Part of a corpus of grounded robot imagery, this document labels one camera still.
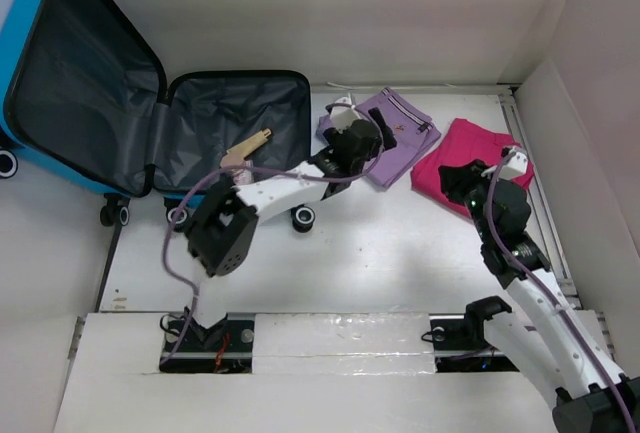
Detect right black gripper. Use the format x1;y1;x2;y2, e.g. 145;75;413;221
437;158;502;243

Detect purple shorts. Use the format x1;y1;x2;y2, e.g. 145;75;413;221
316;88;441;189

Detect pink shorts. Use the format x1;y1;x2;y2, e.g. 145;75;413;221
410;118;521;219

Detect blue kids suitcase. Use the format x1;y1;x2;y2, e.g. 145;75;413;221
1;0;311;226

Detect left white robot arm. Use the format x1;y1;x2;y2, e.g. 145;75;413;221
184;107;397;277

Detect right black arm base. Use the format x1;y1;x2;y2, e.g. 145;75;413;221
421;296;517;373

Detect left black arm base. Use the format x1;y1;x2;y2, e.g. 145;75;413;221
159;309;256;375

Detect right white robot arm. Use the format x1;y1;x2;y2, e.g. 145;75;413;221
438;153;639;432

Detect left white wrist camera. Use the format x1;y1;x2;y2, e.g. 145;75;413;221
325;94;360;132

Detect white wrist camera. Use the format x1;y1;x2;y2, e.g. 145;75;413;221
325;94;360;132
496;145;529;180

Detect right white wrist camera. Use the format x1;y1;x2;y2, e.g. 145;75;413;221
496;145;529;180

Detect white cable tie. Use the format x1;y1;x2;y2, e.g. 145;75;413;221
325;81;362;91

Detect aluminium frame rail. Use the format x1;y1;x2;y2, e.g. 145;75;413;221
499;84;616;354

